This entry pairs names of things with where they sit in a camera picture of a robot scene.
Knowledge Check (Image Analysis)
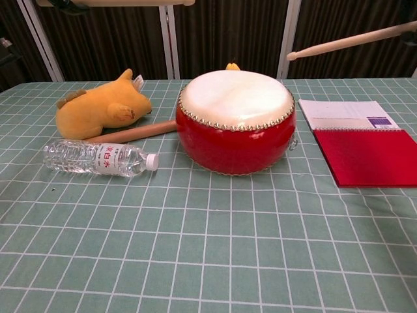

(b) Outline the spiral notebook red cover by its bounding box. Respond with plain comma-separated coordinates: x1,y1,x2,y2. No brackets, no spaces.
298,99,417,188

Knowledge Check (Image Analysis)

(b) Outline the red drum white skin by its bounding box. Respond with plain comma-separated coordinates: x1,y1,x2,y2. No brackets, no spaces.
175,70,299,177

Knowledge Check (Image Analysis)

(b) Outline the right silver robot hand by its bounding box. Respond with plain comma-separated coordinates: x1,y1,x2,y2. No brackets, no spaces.
399,20,417,47

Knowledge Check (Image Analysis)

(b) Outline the green gridded cutting mat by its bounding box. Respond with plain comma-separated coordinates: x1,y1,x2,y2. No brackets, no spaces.
0,77,417,313

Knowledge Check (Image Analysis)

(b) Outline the clear plastic water bottle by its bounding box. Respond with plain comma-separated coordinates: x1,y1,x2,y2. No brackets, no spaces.
43,138,160,179

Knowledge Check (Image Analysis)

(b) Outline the thick brown wooden rod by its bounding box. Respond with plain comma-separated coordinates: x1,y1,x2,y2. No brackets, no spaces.
85,119,177,144

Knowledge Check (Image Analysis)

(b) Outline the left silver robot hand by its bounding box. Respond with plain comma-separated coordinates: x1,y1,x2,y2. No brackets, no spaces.
63,0,91,12

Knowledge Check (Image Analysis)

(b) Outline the white partition frame post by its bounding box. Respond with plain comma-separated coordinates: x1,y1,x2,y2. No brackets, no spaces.
18,5,65,83
279,0,302,80
158,5,181,80

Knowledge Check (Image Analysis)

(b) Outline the yellow plush animal toy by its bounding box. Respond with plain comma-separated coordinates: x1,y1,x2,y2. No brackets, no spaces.
55,68,153,140

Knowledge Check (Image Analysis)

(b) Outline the light wooden drumstick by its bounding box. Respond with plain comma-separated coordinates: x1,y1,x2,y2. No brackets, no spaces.
35,0,196,7
286,20,417,61

